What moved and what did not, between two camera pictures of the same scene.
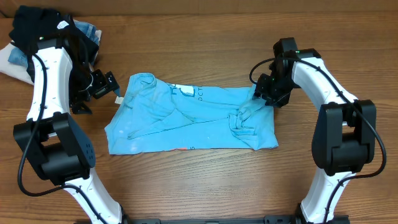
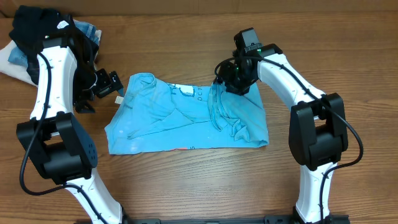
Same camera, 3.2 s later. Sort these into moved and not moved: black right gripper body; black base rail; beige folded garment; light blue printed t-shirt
Moved: black right gripper body
Not moved: black base rail; light blue printed t-shirt; beige folded garment
